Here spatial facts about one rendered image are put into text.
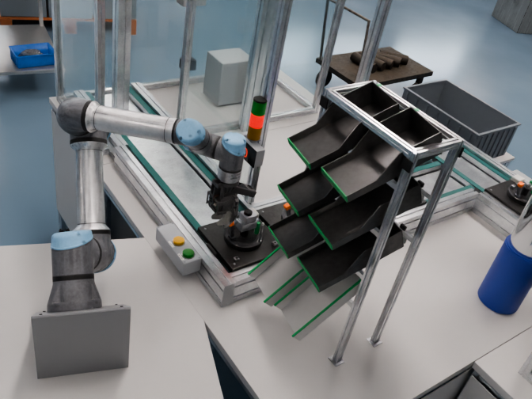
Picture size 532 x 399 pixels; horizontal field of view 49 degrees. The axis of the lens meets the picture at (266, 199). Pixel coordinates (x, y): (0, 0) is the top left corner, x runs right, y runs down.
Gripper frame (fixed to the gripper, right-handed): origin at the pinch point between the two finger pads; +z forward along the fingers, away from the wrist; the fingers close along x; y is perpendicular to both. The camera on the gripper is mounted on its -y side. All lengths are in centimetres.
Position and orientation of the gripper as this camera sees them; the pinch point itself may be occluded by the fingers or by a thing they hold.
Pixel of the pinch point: (226, 224)
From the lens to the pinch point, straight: 201.6
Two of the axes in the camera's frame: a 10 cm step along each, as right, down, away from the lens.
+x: 5.6, 5.7, -6.1
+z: -1.7, 7.9, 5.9
